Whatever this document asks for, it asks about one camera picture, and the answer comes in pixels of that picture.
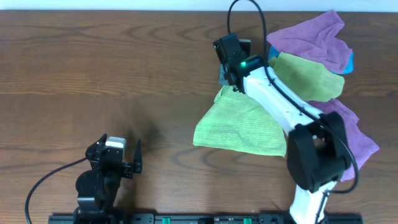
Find upper purple microfiber cloth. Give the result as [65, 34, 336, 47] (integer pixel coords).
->
[267, 10, 353, 72]

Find green microfiber cloth with tag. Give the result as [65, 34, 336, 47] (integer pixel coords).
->
[193, 86, 287, 157]

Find lower purple microfiber cloth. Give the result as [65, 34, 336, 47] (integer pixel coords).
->
[308, 99, 379, 169]

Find crumpled green microfiber cloth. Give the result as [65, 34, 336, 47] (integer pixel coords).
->
[268, 52, 345, 102]

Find blue microfiber cloth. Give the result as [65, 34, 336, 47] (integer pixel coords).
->
[267, 45, 354, 75]

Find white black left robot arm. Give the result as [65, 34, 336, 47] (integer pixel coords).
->
[73, 134, 142, 223]

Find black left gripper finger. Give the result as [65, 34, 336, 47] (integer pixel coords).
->
[133, 139, 142, 174]
[85, 133, 107, 157]

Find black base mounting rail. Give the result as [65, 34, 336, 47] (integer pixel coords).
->
[48, 212, 363, 224]

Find purple microfiber cloth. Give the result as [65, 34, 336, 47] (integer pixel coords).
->
[267, 10, 353, 72]
[308, 99, 379, 169]

